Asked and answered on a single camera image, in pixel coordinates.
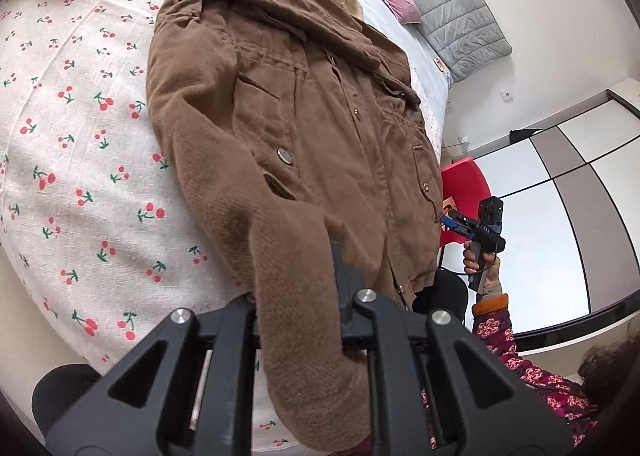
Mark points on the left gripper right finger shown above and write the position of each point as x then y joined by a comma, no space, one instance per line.
435,389

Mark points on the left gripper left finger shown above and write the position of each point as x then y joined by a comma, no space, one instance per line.
185,389

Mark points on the brown jacket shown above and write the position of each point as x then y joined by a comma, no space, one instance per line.
291,127

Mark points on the floral sleeve right forearm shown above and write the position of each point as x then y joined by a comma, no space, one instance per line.
492,325

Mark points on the person right hand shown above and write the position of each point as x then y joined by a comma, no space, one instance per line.
483,270

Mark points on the red plastic stool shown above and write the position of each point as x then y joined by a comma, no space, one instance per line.
463,187

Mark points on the white grey wardrobe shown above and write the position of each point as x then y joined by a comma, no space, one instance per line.
571,189

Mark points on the light blue bed sheet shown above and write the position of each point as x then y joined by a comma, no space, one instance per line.
427,79

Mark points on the orange white label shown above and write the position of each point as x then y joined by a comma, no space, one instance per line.
441,65

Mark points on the cherry print blanket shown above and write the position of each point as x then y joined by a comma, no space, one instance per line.
92,217

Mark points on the grey quilted headboard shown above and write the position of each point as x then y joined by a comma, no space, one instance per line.
464,34

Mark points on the wall socket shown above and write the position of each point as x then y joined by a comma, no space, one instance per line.
507,95

